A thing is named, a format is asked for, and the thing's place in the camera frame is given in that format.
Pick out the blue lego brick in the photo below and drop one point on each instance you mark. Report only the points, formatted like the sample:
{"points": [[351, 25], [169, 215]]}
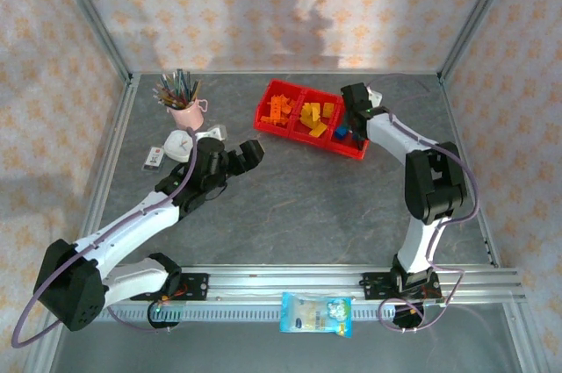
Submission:
{"points": [[340, 132]]}

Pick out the yellow small lego brick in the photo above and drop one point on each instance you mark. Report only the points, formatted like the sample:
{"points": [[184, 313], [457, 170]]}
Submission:
{"points": [[328, 109], [312, 107]]}

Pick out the yellow long lego brick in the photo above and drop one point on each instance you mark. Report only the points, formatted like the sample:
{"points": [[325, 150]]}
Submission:
{"points": [[318, 129]]}

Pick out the orange lego brick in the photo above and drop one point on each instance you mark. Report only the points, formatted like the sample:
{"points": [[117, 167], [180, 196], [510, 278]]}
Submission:
{"points": [[289, 103], [266, 119], [282, 120]]}

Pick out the orange arch lego piece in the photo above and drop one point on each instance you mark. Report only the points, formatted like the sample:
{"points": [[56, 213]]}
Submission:
{"points": [[276, 105]]}

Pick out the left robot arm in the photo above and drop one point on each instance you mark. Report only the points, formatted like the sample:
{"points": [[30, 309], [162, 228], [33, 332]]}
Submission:
{"points": [[127, 228]]}

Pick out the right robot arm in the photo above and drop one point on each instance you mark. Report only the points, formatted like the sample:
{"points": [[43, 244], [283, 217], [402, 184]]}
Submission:
{"points": [[417, 246]]}

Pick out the red plastic bin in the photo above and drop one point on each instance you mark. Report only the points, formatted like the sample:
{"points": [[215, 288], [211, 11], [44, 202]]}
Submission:
{"points": [[347, 149], [303, 134], [265, 98]]}

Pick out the small white angular object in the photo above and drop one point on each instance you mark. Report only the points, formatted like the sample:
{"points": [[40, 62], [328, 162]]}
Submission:
{"points": [[215, 131]]}

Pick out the white round gadget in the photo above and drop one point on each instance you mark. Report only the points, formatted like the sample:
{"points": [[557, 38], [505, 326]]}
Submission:
{"points": [[180, 145]]}

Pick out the pink metal cup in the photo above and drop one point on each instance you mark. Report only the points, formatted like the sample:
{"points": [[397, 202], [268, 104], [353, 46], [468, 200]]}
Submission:
{"points": [[189, 117]]}

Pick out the coloured pencils bundle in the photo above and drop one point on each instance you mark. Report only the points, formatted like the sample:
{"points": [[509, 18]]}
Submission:
{"points": [[175, 92]]}

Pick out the blue white snack packet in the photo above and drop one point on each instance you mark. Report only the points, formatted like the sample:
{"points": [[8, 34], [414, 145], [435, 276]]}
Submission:
{"points": [[316, 313]]}

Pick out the aluminium rear frame rail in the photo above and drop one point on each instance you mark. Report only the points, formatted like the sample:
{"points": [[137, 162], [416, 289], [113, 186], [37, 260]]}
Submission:
{"points": [[285, 72]]}

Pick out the aluminium side frame rail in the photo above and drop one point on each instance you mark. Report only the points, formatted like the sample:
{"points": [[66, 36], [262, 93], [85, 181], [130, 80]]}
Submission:
{"points": [[470, 171], [105, 162]]}

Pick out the aluminium frame post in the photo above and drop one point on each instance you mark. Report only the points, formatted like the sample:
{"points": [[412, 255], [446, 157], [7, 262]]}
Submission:
{"points": [[524, 338], [88, 13], [44, 357], [480, 13]]}

